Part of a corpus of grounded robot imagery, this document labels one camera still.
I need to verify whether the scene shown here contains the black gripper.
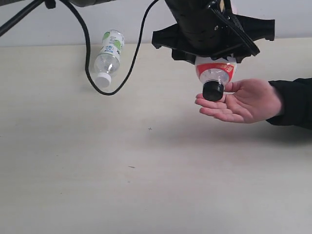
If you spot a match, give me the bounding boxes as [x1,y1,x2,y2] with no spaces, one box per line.
[152,0,275,65]

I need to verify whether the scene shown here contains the pink peach drink bottle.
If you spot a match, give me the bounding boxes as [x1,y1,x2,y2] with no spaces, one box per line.
[195,56,237,102]

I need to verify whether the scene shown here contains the green label water bottle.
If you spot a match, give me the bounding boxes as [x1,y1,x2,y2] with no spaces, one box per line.
[94,30,125,88]

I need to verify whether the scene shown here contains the person's open bare hand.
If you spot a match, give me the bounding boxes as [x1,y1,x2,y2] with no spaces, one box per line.
[195,79,284,124]

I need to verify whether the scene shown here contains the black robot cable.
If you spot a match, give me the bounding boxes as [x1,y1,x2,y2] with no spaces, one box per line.
[0,0,161,96]

